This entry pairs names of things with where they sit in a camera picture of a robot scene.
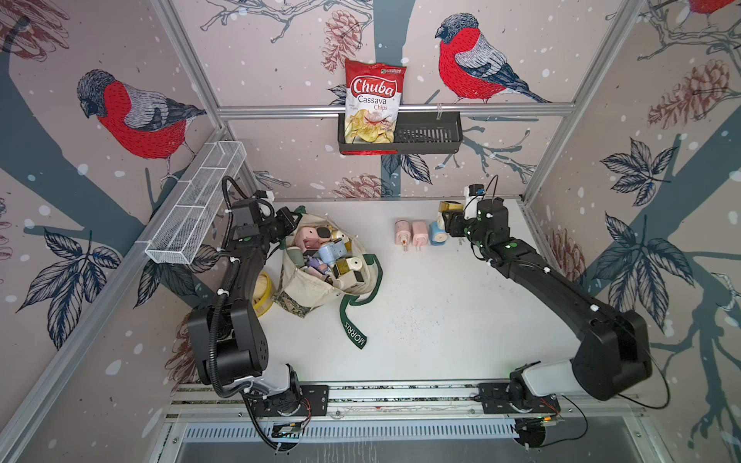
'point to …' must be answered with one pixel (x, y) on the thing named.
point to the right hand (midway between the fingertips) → (451, 210)
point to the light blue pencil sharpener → (329, 252)
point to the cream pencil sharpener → (348, 273)
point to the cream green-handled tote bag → (299, 289)
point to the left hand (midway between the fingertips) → (305, 207)
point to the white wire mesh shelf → (178, 229)
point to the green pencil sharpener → (296, 256)
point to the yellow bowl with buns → (263, 293)
